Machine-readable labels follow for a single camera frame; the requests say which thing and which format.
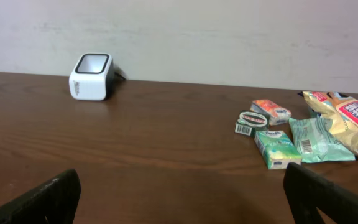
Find dark green round-logo box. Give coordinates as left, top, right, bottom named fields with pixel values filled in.
left=234, top=110, right=269, bottom=137

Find white blue-edged snack bag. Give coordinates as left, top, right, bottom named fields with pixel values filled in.
left=298, top=91, right=358, bottom=156

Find teal wet wipes pack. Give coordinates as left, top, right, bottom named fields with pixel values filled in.
left=289, top=118, right=356, bottom=163

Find teal tissue pack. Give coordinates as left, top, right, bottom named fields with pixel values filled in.
left=254, top=131, right=302, bottom=170

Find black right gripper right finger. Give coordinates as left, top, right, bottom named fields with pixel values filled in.
left=283, top=162, right=358, bottom=223

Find orange snack packet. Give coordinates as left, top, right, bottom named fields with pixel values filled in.
left=250, top=100, right=292, bottom=126

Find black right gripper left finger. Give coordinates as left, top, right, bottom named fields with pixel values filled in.
left=0, top=169, right=81, bottom=224

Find white barcode scanner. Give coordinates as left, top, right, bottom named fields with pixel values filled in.
left=68, top=53, right=114, bottom=101

